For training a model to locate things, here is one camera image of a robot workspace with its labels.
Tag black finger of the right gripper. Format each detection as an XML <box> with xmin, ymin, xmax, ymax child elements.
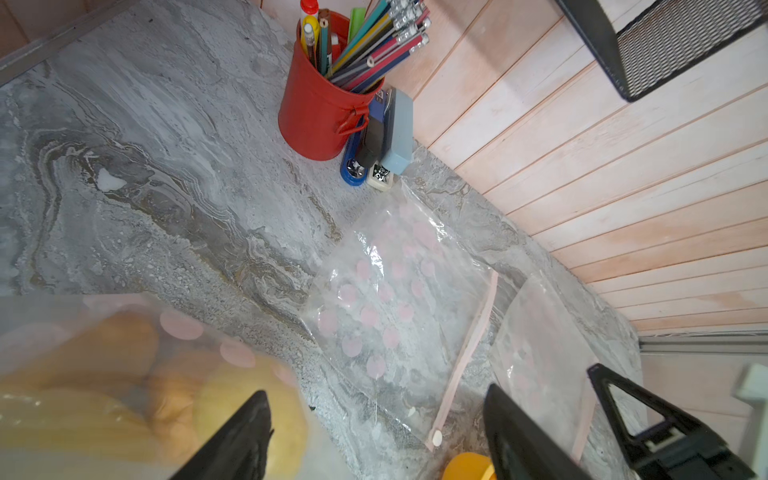
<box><xmin>587</xmin><ymin>363</ymin><xmax>756</xmax><ymax>480</ymax></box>

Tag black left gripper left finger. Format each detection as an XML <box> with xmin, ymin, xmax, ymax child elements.
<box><xmin>170</xmin><ymin>390</ymin><xmax>274</xmax><ymax>480</ymax></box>

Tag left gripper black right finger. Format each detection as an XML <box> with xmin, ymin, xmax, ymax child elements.
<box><xmin>483</xmin><ymin>384</ymin><xmax>590</xmax><ymax>480</ymax></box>

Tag clear zipper bag pink zip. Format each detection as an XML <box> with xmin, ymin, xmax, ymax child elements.
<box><xmin>1</xmin><ymin>294</ymin><xmax>352</xmax><ymax>479</ymax></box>

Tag clear zipper bag pink dots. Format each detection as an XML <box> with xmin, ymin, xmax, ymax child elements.
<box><xmin>488</xmin><ymin>272</ymin><xmax>646</xmax><ymax>480</ymax></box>

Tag yellow plastic tray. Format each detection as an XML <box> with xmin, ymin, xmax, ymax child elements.
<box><xmin>441</xmin><ymin>452</ymin><xmax>497</xmax><ymax>480</ymax></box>

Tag blue black stapler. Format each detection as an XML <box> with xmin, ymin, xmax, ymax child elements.
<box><xmin>340</xmin><ymin>90</ymin><xmax>389</xmax><ymax>187</ymax></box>

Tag red pen cup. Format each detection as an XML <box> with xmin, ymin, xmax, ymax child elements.
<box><xmin>278</xmin><ymin>26</ymin><xmax>384</xmax><ymax>161</ymax></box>

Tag black mesh wall basket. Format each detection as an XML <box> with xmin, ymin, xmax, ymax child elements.
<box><xmin>557</xmin><ymin>0</ymin><xmax>767</xmax><ymax>103</ymax></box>

